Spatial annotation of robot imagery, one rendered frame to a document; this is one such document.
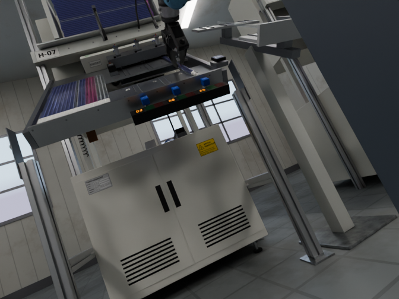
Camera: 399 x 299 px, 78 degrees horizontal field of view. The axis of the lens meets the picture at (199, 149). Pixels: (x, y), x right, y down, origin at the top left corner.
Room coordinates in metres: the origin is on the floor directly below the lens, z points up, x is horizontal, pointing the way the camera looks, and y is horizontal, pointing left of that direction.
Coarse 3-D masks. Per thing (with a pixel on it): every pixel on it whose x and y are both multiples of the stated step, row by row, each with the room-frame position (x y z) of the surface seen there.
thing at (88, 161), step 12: (36, 24) 1.32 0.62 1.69; (48, 24) 1.34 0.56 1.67; (60, 24) 1.35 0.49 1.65; (48, 36) 1.33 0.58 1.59; (60, 72) 1.33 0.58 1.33; (72, 72) 1.35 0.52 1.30; (168, 72) 1.47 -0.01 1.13; (108, 84) 1.38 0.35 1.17; (120, 84) 1.40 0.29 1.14; (132, 84) 1.42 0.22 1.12; (132, 120) 1.66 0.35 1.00; (180, 120) 1.75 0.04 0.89; (192, 120) 1.49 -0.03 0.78; (96, 132) 1.60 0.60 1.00; (84, 144) 1.34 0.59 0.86; (84, 156) 1.33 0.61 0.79; (96, 156) 1.60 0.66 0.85
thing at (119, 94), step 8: (176, 72) 0.96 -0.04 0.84; (184, 72) 0.95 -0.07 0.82; (200, 72) 0.91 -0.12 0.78; (152, 80) 0.94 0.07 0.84; (160, 80) 0.91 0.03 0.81; (168, 80) 0.90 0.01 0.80; (176, 80) 0.89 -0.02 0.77; (128, 88) 0.90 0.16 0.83; (136, 88) 0.89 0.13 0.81; (144, 88) 0.87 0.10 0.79; (112, 96) 0.86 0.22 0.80; (120, 96) 0.85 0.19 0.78
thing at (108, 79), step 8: (168, 56) 1.22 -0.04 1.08; (136, 64) 1.21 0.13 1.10; (144, 64) 1.17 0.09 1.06; (152, 64) 1.15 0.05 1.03; (160, 64) 1.12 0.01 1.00; (168, 64) 1.10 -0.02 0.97; (96, 72) 1.21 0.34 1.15; (104, 72) 1.18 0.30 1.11; (120, 72) 1.12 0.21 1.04; (128, 72) 1.09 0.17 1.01; (136, 72) 1.07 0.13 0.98; (144, 72) 1.08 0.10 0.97; (152, 72) 1.18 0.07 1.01; (160, 72) 1.16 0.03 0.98; (64, 80) 1.19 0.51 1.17; (72, 80) 1.16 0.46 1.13; (104, 80) 1.06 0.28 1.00; (112, 80) 1.04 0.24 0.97; (120, 80) 1.17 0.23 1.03; (128, 80) 1.14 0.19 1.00; (136, 80) 1.12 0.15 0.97; (48, 96) 1.00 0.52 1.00
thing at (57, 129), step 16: (192, 80) 0.82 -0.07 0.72; (128, 96) 0.77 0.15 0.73; (160, 96) 0.81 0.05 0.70; (80, 112) 0.73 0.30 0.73; (96, 112) 0.75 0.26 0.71; (112, 112) 0.77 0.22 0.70; (128, 112) 0.79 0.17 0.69; (32, 128) 0.70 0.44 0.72; (48, 128) 0.71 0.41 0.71; (64, 128) 0.73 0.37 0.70; (80, 128) 0.76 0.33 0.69; (96, 128) 0.78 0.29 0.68; (48, 144) 0.74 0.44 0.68
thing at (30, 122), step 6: (48, 84) 1.12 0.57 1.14; (48, 90) 1.04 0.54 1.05; (42, 96) 0.97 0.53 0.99; (42, 102) 0.91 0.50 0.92; (36, 108) 0.86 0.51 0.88; (42, 108) 0.88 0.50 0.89; (36, 114) 0.80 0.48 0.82; (30, 120) 0.76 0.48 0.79; (36, 120) 0.78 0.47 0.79; (24, 132) 0.69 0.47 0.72; (30, 138) 0.71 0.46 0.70; (30, 144) 0.72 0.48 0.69; (36, 144) 0.73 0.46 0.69
